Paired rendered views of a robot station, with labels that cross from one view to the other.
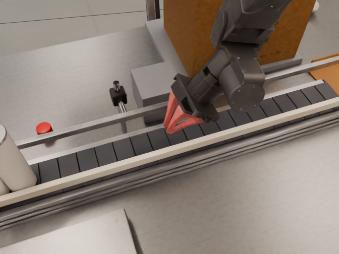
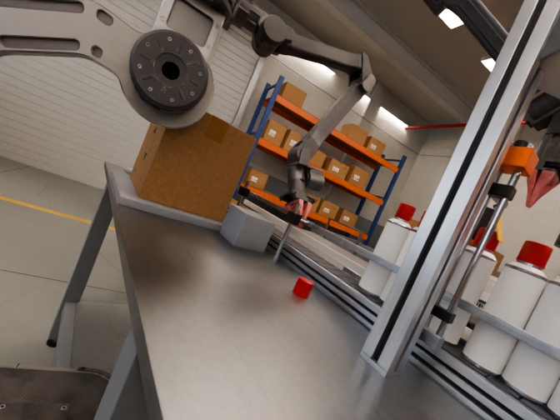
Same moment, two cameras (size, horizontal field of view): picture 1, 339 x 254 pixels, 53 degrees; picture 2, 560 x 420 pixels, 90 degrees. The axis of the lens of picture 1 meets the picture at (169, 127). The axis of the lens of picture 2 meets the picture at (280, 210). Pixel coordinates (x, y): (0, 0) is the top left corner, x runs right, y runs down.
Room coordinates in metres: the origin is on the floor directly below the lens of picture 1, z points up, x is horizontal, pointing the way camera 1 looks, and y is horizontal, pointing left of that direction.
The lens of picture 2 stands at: (0.73, 0.78, 1.00)
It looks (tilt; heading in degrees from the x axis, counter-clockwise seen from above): 4 degrees down; 253
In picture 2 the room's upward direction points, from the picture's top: 23 degrees clockwise
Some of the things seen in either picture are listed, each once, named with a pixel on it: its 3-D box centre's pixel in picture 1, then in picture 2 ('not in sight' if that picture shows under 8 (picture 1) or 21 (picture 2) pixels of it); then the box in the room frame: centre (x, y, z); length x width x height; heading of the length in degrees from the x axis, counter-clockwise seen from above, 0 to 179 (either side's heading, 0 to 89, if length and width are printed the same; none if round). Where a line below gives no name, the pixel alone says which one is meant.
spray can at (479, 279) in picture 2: not in sight; (465, 284); (0.25, 0.43, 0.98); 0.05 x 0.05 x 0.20
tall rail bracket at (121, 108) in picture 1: (123, 116); (292, 234); (0.45, 0.10, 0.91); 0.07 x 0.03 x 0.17; 19
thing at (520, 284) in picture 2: not in sight; (508, 305); (0.24, 0.49, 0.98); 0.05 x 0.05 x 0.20
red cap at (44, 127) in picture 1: (45, 131); (303, 287); (0.46, 0.29, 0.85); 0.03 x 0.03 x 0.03
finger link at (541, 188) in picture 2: not in sight; (530, 185); (0.08, 0.33, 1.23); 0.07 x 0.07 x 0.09; 20
